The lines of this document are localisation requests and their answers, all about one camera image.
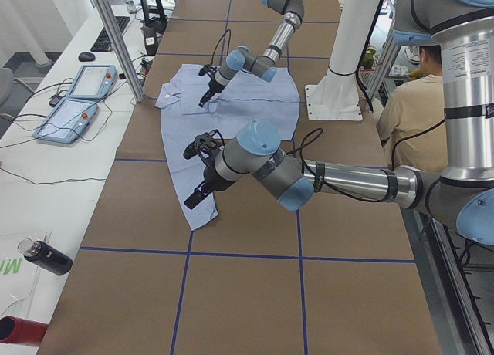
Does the black water bottle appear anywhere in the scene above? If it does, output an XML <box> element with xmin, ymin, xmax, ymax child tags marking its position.
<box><xmin>17</xmin><ymin>238</ymin><xmax>73</xmax><ymax>276</ymax></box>

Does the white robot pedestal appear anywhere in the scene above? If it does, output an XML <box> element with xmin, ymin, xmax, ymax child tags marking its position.
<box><xmin>305</xmin><ymin>0</ymin><xmax>383</xmax><ymax>121</ymax></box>

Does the far teach pendant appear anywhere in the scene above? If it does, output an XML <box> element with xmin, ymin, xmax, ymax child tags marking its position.
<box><xmin>66</xmin><ymin>65</ymin><xmax>118</xmax><ymax>100</ymax></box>

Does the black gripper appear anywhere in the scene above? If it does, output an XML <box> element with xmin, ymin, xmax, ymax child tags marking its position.
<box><xmin>198</xmin><ymin>78</ymin><xmax>228</xmax><ymax>107</ymax></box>
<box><xmin>184</xmin><ymin>167</ymin><xmax>235</xmax><ymax>210</ymax></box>

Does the blue striped button shirt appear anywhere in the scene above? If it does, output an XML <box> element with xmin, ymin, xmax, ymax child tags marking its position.
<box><xmin>154</xmin><ymin>63</ymin><xmax>300</xmax><ymax>232</ymax></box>

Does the red cylinder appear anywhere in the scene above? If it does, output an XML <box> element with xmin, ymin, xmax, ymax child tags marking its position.
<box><xmin>1</xmin><ymin>316</ymin><xmax>49</xmax><ymax>346</ymax></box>

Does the black keyboard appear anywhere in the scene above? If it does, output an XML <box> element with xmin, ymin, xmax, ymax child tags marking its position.
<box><xmin>90</xmin><ymin>15</ymin><xmax>131</xmax><ymax>53</ymax></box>

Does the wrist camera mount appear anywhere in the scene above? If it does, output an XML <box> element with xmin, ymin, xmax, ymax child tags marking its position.
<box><xmin>198</xmin><ymin>64</ymin><xmax>218</xmax><ymax>79</ymax></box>
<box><xmin>183</xmin><ymin>130</ymin><xmax>225</xmax><ymax>160</ymax></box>

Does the black computer mouse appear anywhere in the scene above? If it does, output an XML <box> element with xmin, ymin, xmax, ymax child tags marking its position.
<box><xmin>78</xmin><ymin>52</ymin><xmax>96</xmax><ymax>63</ymax></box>

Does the near teach pendant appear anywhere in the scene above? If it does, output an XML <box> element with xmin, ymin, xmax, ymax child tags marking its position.
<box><xmin>33</xmin><ymin>98</ymin><xmax>98</xmax><ymax>144</ymax></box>

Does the brown paper table mat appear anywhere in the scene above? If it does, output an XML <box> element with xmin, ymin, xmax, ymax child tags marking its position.
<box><xmin>39</xmin><ymin>0</ymin><xmax>441</xmax><ymax>354</ymax></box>

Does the seated person beige shirt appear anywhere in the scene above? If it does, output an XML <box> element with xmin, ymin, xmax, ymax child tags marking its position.
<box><xmin>377</xmin><ymin>46</ymin><xmax>448</xmax><ymax>172</ymax></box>

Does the black box with label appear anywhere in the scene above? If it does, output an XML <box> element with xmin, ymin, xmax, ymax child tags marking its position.
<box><xmin>141</xmin><ymin>26</ymin><xmax>159</xmax><ymax>56</ymax></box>

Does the black monitor stand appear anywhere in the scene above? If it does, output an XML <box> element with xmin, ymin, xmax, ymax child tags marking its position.
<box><xmin>140</xmin><ymin>0</ymin><xmax>167</xmax><ymax>34</ymax></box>

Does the teach pendant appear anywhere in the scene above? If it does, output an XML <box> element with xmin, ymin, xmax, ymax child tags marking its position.
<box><xmin>33</xmin><ymin>98</ymin><xmax>98</xmax><ymax>144</ymax></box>
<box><xmin>66</xmin><ymin>65</ymin><xmax>118</xmax><ymax>100</ymax></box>

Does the aluminium frame post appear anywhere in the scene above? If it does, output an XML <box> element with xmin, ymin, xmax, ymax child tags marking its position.
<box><xmin>93</xmin><ymin>0</ymin><xmax>144</xmax><ymax>103</ymax></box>

